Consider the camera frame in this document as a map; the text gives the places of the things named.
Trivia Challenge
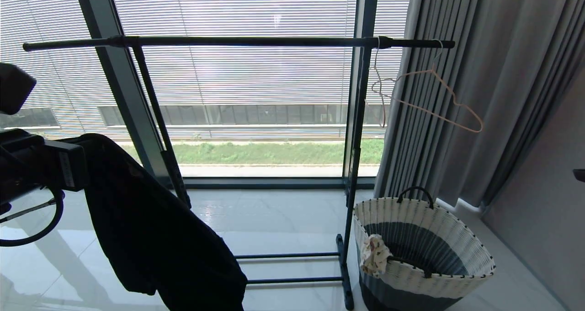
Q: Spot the window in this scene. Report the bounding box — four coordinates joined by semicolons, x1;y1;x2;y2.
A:
0;0;414;190

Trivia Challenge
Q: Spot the white laundry basket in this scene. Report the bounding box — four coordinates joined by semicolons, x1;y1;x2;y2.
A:
353;186;496;311

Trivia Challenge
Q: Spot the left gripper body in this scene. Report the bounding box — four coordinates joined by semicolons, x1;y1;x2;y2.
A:
0;130;88;204

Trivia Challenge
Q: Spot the black garment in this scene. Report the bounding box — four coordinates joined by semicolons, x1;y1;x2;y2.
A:
64;134;248;311

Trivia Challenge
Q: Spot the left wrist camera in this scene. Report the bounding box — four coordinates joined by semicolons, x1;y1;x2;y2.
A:
0;63;36;116

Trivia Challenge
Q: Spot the grey curtain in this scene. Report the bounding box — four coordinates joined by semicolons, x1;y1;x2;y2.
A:
374;0;585;209

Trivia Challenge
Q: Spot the black cable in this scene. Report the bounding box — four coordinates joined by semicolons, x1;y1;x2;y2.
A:
0;190;65;247

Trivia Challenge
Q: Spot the cream printed garment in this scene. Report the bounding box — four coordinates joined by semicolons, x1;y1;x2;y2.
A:
360;234;393;277

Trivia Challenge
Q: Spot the black clothes rack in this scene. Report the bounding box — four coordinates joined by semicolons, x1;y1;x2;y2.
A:
23;35;456;311

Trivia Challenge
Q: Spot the pink clothes hanger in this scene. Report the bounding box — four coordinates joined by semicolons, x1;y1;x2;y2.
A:
366;38;389;129
371;40;484;134

